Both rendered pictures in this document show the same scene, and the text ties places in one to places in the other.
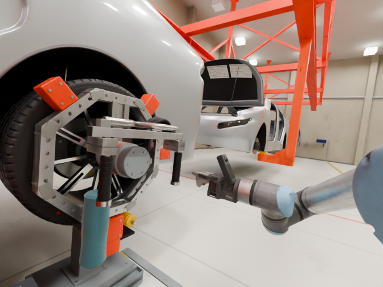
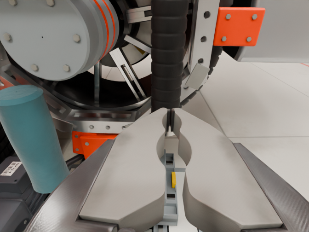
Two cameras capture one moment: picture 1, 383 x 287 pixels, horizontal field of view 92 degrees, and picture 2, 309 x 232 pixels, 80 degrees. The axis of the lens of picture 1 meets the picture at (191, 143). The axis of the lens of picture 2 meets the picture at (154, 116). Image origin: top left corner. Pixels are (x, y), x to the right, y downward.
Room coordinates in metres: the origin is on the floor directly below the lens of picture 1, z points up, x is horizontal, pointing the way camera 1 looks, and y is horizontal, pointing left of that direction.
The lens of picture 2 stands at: (0.70, -0.11, 0.89)
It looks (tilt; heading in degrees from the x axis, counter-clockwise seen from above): 31 degrees down; 58
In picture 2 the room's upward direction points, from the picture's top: straight up
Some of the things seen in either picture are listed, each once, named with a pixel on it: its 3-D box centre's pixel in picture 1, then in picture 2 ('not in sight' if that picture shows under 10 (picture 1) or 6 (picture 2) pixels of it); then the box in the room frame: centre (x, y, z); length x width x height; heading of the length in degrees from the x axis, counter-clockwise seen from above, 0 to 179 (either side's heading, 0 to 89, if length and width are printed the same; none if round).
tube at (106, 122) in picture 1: (110, 112); not in sight; (0.66, 0.30, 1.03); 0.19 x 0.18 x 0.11; 56
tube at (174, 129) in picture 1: (151, 119); not in sight; (0.83, 0.19, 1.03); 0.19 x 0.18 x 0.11; 56
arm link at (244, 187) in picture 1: (246, 190); not in sight; (0.64, -0.21, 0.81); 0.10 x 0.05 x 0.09; 146
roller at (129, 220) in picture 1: (117, 213); not in sight; (0.97, 0.36, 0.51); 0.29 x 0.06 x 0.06; 56
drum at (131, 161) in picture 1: (122, 158); (73, 28); (0.77, 0.29, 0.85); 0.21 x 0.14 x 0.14; 56
